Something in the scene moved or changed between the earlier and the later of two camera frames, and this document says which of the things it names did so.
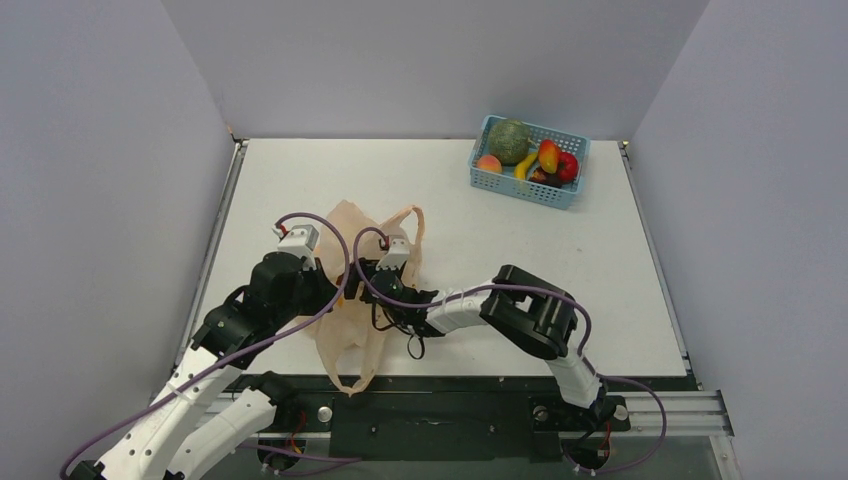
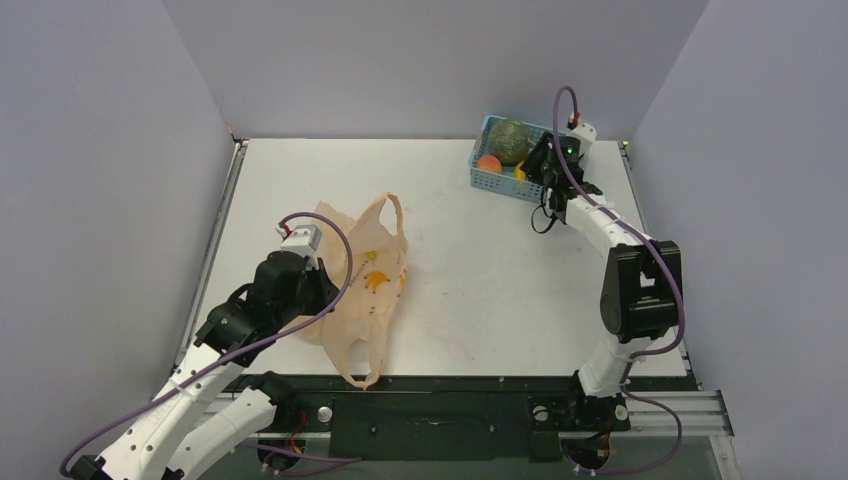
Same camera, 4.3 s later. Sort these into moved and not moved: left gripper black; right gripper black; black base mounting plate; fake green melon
Moved: right gripper black
Not moved: black base mounting plate; fake green melon; left gripper black
